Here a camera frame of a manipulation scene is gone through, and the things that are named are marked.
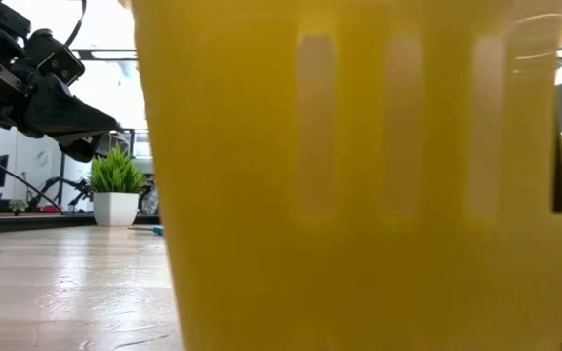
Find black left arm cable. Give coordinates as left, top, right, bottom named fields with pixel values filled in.
left=63, top=0, right=89, bottom=49

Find yellow plastic basket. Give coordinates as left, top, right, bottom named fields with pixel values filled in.
left=129, top=0, right=562, bottom=351

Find potted green plant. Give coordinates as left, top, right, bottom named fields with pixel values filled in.
left=87, top=144, right=148, bottom=228

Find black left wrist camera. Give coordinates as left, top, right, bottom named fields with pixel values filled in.
left=25, top=27, right=86, bottom=87

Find blue handled scissors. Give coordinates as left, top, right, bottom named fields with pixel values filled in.
left=127, top=224, right=166, bottom=237

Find small succulent plant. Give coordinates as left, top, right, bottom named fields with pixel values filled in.
left=8, top=197, right=30, bottom=215

